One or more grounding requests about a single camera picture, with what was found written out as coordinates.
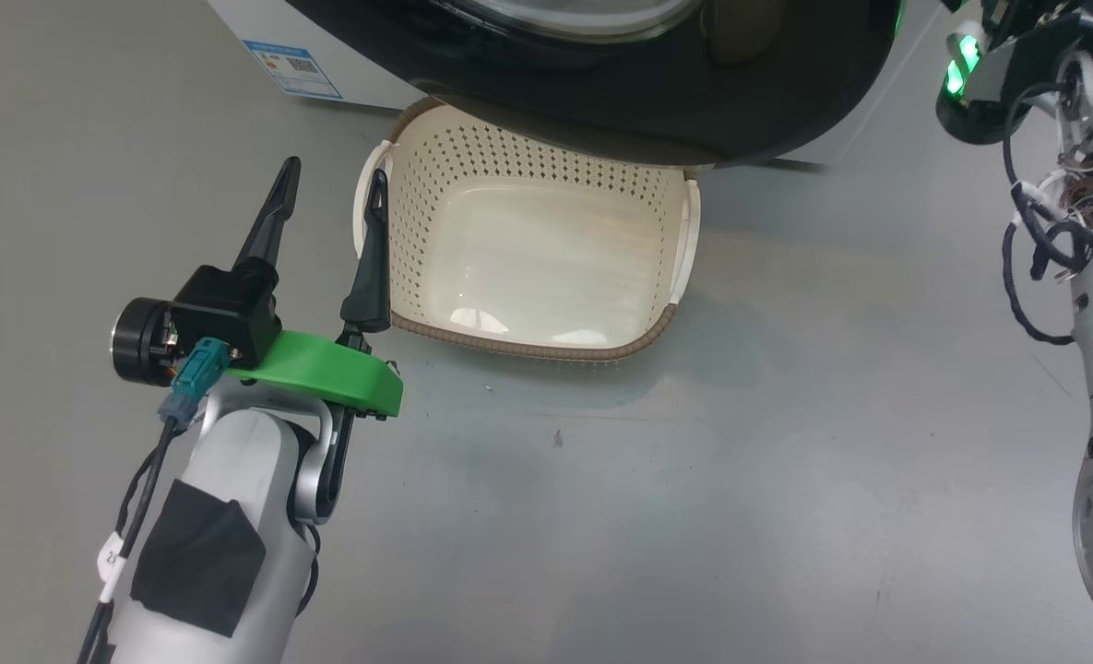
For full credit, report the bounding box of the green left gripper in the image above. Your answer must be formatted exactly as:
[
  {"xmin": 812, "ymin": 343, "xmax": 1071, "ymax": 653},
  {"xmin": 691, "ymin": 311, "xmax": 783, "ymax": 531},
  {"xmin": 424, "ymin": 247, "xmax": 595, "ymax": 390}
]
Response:
[{"xmin": 231, "ymin": 156, "xmax": 406, "ymax": 422}]

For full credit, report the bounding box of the black glass washing machine door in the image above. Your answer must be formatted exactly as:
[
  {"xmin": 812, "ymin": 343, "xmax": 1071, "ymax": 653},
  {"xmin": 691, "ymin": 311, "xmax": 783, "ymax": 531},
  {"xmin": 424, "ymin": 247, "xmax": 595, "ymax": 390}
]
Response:
[{"xmin": 283, "ymin": 0, "xmax": 908, "ymax": 170}]

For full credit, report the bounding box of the white washing machine body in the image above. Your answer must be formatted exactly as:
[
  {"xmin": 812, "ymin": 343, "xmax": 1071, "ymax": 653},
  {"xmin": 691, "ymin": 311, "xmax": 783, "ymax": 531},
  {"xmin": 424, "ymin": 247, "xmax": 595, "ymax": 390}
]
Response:
[{"xmin": 205, "ymin": 0, "xmax": 953, "ymax": 172}]

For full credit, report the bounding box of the cream perforated laundry basket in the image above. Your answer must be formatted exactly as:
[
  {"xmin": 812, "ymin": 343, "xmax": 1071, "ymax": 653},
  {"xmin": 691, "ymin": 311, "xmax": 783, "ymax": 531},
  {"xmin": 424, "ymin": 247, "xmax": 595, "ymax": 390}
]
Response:
[{"xmin": 352, "ymin": 95, "xmax": 702, "ymax": 363}]

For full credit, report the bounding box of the blue energy label sticker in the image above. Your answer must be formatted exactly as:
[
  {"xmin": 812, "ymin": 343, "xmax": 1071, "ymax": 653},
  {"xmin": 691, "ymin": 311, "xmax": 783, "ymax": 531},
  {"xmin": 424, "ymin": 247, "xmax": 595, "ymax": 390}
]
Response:
[{"xmin": 241, "ymin": 39, "xmax": 345, "ymax": 101}]

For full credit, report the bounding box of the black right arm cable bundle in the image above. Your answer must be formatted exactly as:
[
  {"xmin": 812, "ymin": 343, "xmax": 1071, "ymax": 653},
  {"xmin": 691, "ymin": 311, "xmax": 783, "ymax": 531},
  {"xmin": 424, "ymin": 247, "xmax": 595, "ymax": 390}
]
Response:
[{"xmin": 1002, "ymin": 81, "xmax": 1093, "ymax": 348}]

